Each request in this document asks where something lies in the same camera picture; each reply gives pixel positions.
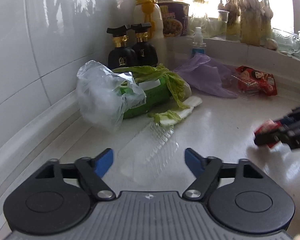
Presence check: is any red snack wrapper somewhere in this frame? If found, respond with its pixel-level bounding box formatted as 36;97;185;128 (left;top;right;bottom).
234;66;277;96

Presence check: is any clear plastic tray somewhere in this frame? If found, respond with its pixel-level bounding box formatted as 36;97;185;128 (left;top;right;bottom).
117;123;179;186

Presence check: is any glass mug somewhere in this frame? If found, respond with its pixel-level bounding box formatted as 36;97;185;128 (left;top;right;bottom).
272;28;300;58

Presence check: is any small red wrapper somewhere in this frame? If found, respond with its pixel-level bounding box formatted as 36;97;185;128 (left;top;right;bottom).
254;120;282;148

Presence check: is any small blue label bottle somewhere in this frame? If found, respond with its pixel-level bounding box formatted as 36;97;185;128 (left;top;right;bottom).
192;27;206;56

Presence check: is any yellow cap white bottle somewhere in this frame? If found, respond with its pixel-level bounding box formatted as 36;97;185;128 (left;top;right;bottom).
133;0;165;40

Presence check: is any clear crumpled plastic bag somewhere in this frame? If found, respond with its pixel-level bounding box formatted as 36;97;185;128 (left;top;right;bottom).
76;60;146;133

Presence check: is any jar with sprouting garlic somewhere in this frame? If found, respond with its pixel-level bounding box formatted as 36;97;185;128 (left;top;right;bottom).
238;0;273;47

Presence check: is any black bottle gold collar left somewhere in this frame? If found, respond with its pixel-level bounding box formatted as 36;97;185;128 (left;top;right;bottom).
107;25;136;70

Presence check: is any purple instant noodle cup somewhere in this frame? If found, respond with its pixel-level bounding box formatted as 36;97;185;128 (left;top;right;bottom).
159;1;189;37

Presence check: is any purple plastic bag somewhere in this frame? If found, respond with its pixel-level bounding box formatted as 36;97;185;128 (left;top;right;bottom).
174;53;238;99

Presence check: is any cabbage leaf piece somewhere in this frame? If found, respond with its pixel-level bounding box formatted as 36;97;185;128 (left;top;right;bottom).
148;96;203;126

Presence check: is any green vegetable package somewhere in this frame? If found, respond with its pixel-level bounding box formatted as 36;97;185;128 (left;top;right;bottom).
113;64;192;119

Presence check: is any black bottle gold collar right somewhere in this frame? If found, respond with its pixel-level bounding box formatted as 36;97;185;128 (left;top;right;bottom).
130;23;158;67

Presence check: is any black bottle gold collar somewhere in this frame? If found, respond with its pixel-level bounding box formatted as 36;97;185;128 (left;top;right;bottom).
107;25;136;70
130;23;158;67

